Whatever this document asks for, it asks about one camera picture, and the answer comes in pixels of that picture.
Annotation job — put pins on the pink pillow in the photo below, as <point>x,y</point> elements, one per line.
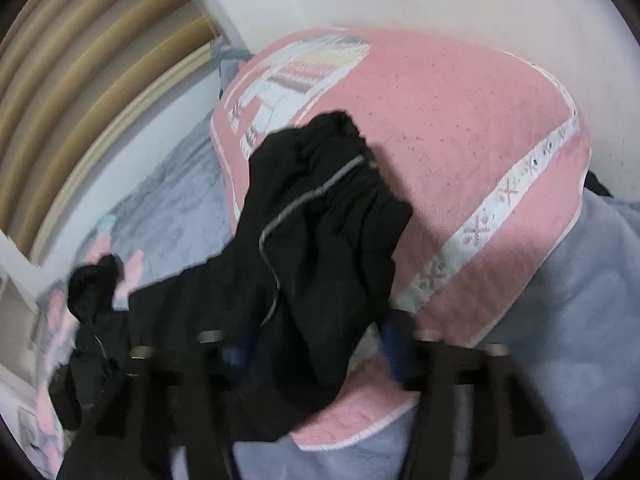
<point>491,150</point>

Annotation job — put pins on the striped window blind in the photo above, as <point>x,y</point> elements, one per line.
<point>75,76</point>

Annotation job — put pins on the white bookshelf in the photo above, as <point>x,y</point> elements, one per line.
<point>22,325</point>

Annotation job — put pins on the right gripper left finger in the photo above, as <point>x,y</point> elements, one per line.
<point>154,402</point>

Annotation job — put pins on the black hooded jacket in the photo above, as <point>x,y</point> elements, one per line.
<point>309,268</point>

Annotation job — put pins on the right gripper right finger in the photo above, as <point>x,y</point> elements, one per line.
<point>477,417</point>

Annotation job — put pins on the grey pillow by wall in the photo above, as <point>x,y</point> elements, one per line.
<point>229,60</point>

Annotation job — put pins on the grey floral bed blanket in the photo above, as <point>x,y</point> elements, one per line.
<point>575,328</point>

